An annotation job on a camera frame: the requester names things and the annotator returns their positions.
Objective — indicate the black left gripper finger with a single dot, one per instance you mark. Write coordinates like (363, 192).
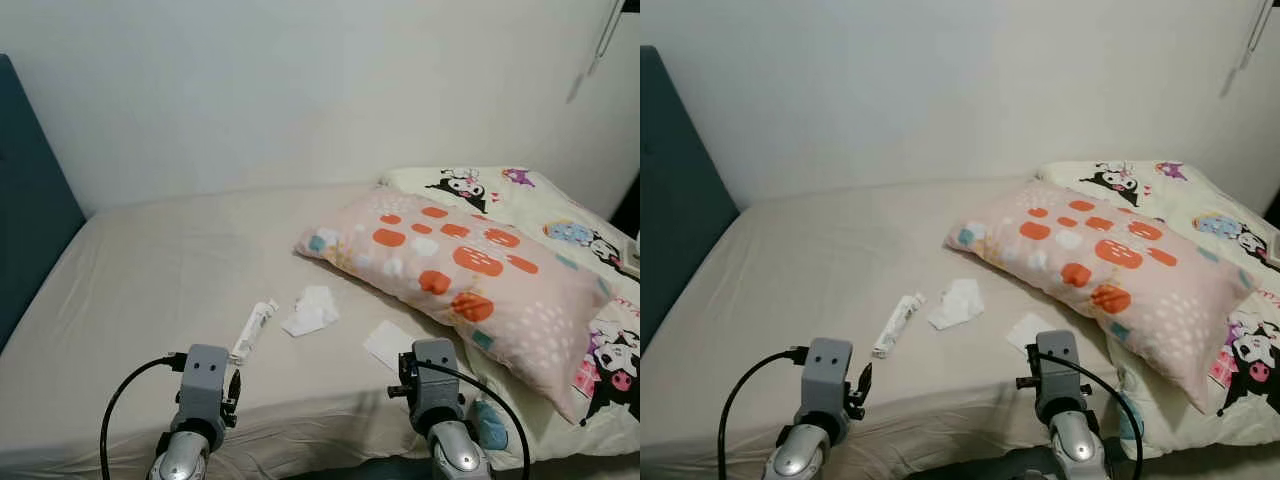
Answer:
(863, 378)
(235, 384)

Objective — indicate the white paper tissue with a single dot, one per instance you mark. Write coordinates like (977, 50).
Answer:
(958, 303)
(312, 310)
(388, 342)
(1025, 332)

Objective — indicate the white green-lettered packet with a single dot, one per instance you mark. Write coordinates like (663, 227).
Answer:
(898, 325)
(255, 330)

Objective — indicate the beige bed mattress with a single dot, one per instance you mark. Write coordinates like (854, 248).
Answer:
(800, 280)
(150, 280)

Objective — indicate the teal upholstered headboard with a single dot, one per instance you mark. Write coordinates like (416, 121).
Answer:
(680, 200)
(30, 200)

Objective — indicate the grey hanging rod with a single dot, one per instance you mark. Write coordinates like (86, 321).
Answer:
(607, 35)
(1258, 35)

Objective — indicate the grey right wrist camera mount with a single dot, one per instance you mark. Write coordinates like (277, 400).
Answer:
(437, 375)
(1060, 380)

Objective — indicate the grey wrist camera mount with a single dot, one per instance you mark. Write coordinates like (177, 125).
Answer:
(828, 375)
(205, 380)
(437, 375)
(1060, 380)

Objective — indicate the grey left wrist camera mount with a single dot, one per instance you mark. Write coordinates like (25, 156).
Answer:
(828, 375)
(205, 380)

